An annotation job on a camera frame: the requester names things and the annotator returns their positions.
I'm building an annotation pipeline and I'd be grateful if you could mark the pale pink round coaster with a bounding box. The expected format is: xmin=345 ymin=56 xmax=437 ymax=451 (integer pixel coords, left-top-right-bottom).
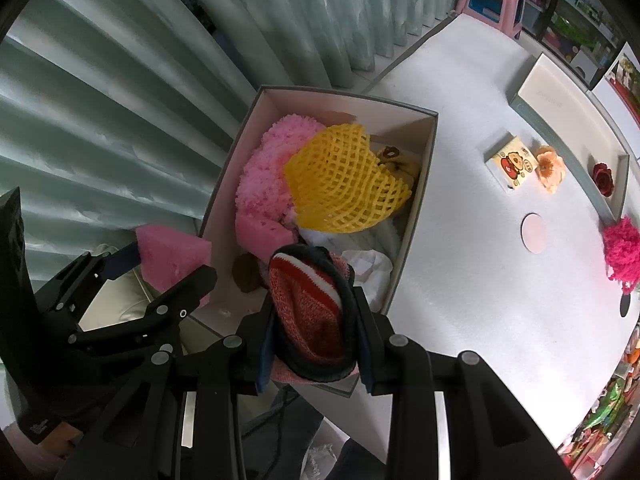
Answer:
xmin=521 ymin=212 xmax=550 ymax=256

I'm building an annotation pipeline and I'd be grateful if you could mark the pile of snack packets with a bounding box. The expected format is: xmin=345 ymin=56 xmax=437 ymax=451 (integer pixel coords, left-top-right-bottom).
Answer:
xmin=559 ymin=325 xmax=640 ymax=467

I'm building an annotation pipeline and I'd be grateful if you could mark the white cloth bundle with string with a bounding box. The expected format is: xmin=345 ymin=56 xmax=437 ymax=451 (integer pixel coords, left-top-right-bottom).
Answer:
xmin=299 ymin=227 xmax=394 ymax=311

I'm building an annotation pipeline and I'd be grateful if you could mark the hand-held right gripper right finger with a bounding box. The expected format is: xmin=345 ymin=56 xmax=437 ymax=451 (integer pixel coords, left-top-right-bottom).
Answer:
xmin=352 ymin=285 xmax=571 ymax=480

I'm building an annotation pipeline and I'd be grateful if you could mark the brown round pad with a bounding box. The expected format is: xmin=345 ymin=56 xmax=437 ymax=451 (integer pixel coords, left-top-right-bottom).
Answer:
xmin=232 ymin=252 xmax=266 ymax=294

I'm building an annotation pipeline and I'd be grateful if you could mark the light pink fluffy cloth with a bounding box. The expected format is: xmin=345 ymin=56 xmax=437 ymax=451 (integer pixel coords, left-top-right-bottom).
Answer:
xmin=234 ymin=114 xmax=327 ymax=227

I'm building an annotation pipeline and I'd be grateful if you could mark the hot pink fluffy yarn cloth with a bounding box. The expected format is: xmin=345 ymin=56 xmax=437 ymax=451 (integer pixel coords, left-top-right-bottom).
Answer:
xmin=602 ymin=215 xmax=640 ymax=294

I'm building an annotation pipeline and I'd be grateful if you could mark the dark red fabric rose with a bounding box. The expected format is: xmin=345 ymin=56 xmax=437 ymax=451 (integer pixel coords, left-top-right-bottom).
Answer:
xmin=592 ymin=162 xmax=615 ymax=197

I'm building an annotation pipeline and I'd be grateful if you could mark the grey cardboard storage box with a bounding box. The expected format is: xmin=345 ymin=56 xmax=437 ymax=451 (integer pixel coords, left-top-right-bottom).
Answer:
xmin=192 ymin=84 xmax=440 ymax=399

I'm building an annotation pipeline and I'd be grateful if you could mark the bear print tissue pack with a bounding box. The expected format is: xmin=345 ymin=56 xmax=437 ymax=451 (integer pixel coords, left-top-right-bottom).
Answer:
xmin=483 ymin=134 xmax=539 ymax=192

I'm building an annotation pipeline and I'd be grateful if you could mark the small pink sponge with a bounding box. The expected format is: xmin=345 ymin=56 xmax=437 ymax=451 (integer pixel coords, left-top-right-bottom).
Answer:
xmin=234 ymin=212 xmax=294 ymax=251

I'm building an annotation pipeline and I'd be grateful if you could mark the dark shelf with goods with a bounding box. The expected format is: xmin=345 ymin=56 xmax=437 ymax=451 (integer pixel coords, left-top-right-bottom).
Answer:
xmin=525 ymin=0 xmax=632 ymax=87

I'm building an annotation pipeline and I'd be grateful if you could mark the small tan bear toy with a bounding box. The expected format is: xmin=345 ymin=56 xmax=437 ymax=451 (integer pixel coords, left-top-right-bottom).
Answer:
xmin=374 ymin=144 xmax=421 ymax=187

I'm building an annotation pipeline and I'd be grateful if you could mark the black cable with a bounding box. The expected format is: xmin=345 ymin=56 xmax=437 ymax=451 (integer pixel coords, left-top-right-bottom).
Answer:
xmin=267 ymin=389 xmax=302 ymax=438

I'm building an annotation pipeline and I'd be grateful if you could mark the pink plastic stool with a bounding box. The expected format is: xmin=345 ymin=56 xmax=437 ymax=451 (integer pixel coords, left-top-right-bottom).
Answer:
xmin=454 ymin=0 xmax=526 ymax=41

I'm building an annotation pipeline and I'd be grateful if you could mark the orange fabric flower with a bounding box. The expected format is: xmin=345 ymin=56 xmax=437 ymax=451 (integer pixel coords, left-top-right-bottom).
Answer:
xmin=534 ymin=145 xmax=566 ymax=195

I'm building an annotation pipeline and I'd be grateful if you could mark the large pink sponge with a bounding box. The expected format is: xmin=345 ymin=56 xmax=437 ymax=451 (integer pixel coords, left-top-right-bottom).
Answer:
xmin=135 ymin=224 xmax=212 ymax=307

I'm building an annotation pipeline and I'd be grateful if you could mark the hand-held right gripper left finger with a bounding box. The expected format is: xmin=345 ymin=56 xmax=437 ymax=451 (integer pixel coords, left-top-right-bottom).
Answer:
xmin=55 ymin=305 xmax=276 ymax=480

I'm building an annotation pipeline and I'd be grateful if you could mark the grey box lid tray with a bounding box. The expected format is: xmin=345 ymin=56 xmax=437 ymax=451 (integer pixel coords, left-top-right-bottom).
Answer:
xmin=508 ymin=52 xmax=630 ymax=224

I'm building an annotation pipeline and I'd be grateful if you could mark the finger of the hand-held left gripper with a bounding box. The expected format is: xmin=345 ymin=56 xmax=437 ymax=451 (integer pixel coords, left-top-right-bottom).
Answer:
xmin=75 ymin=266 xmax=218 ymax=345
xmin=35 ymin=242 xmax=142 ymax=316

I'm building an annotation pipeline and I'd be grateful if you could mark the red ledge with small toys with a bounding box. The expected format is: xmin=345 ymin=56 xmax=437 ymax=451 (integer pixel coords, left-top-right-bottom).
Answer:
xmin=602 ymin=42 xmax=640 ymax=122

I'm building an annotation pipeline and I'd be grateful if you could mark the yellow foam fruit net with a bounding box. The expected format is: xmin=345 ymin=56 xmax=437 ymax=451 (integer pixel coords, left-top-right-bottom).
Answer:
xmin=283 ymin=123 xmax=414 ymax=234

